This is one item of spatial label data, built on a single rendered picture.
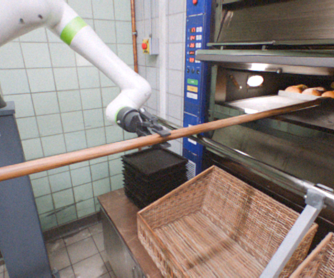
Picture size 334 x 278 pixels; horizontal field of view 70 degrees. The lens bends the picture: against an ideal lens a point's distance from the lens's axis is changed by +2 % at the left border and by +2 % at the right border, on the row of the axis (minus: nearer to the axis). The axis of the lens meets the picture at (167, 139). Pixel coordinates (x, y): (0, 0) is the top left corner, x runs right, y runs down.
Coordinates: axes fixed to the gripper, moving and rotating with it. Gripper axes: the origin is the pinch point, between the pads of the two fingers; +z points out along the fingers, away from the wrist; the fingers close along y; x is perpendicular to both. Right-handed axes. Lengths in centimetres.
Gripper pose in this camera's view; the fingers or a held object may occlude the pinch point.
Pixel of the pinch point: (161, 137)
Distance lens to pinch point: 73.3
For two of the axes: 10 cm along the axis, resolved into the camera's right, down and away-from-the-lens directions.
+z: 5.4, 3.0, -7.9
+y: 0.0, 9.3, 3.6
